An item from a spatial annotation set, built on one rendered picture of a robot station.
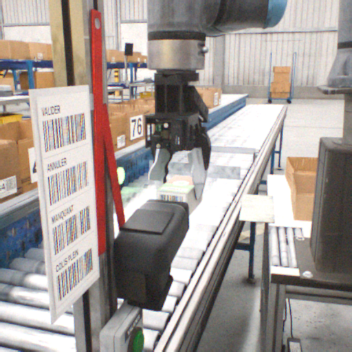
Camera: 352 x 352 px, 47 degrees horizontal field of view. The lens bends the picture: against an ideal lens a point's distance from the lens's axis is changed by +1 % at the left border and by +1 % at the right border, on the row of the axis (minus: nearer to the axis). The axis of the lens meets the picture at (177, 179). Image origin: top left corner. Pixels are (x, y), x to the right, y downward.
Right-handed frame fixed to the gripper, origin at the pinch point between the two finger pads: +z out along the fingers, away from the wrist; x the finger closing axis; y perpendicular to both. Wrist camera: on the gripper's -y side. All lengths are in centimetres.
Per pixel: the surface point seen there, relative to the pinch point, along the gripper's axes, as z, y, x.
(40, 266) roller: 30, -17, -45
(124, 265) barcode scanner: 0.7, 27.2, 2.1
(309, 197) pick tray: 22, -72, 22
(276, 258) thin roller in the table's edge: 30, -40, 15
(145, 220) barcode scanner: -3.6, 23.7, 3.3
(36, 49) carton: -54, -671, -528
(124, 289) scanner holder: 4.4, 26.3, 1.6
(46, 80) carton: 8, -662, -504
